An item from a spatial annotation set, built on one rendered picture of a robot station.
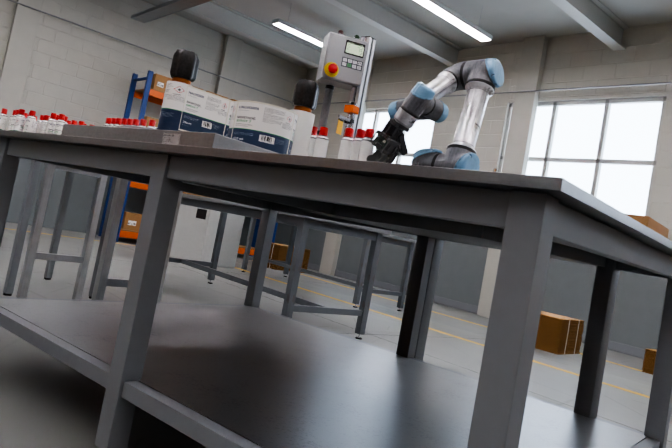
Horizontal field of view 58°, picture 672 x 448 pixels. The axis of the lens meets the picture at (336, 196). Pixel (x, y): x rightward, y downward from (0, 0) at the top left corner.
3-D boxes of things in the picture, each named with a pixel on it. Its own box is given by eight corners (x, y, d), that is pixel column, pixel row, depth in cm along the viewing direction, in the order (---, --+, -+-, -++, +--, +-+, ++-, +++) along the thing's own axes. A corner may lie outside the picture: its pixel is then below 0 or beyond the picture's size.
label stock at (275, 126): (212, 144, 179) (222, 97, 180) (244, 156, 198) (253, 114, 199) (271, 153, 172) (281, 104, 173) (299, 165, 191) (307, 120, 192)
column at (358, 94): (330, 196, 242) (361, 36, 246) (337, 198, 245) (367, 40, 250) (339, 197, 239) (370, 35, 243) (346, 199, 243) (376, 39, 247)
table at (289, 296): (133, 275, 529) (152, 188, 534) (212, 282, 582) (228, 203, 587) (280, 338, 364) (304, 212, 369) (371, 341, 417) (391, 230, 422)
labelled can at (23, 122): (-9, 138, 387) (-2, 107, 388) (76, 157, 431) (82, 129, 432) (22, 141, 358) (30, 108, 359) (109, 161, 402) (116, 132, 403)
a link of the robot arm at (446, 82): (447, 60, 254) (382, 100, 222) (470, 57, 246) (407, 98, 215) (453, 86, 258) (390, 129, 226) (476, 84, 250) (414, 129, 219)
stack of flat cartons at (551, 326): (492, 336, 578) (498, 303, 580) (517, 336, 616) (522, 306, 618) (557, 354, 533) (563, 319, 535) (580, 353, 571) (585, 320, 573)
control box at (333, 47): (315, 81, 247) (323, 37, 248) (353, 91, 252) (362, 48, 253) (321, 76, 237) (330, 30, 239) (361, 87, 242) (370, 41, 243)
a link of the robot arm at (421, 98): (441, 96, 206) (428, 87, 200) (423, 122, 209) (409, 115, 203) (427, 85, 211) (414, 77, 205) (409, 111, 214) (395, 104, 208)
